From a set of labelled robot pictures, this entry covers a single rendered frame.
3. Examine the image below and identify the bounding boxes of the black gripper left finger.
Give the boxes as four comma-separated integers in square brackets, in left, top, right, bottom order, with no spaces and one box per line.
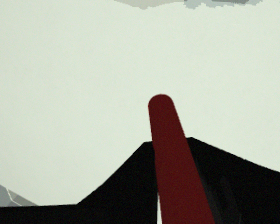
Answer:
[0,141,159,224]

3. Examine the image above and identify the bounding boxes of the dark red peg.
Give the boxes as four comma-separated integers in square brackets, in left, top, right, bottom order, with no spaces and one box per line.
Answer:
[148,93,214,224]

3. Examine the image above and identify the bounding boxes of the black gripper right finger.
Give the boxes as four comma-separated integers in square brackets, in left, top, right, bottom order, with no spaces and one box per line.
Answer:
[187,137,280,224]

